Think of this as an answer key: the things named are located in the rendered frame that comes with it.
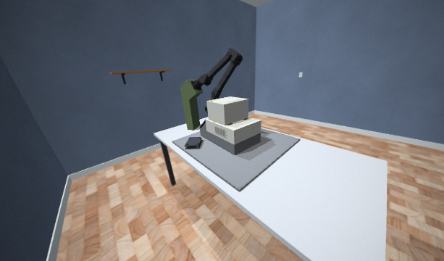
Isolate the white thermal cycler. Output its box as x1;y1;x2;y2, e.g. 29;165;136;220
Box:
200;96;261;155

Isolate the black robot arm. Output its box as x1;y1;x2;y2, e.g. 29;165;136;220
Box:
191;48;243;100

